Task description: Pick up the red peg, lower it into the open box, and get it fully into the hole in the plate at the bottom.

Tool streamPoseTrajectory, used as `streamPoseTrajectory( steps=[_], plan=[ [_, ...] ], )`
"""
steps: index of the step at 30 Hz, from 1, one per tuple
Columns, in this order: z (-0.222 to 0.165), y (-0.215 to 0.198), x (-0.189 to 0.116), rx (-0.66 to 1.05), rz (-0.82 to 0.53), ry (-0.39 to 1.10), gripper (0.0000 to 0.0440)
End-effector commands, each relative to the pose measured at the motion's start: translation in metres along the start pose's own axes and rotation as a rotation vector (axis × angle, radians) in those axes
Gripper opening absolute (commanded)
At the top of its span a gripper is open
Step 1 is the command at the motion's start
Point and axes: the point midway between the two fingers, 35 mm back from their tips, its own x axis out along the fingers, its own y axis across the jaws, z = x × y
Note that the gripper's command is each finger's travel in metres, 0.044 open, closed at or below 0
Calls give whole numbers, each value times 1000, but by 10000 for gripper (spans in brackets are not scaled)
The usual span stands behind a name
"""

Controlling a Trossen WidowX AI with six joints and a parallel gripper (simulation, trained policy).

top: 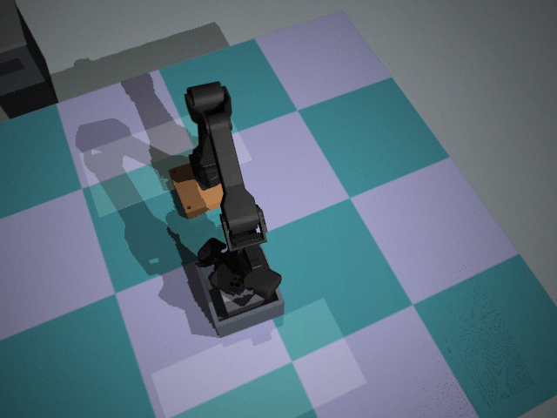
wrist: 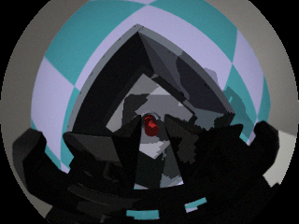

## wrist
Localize red peg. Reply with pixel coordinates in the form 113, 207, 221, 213
145, 115, 160, 137

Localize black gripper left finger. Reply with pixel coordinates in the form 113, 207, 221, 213
63, 115, 142, 189

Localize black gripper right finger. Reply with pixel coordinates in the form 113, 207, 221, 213
164, 115, 243, 183

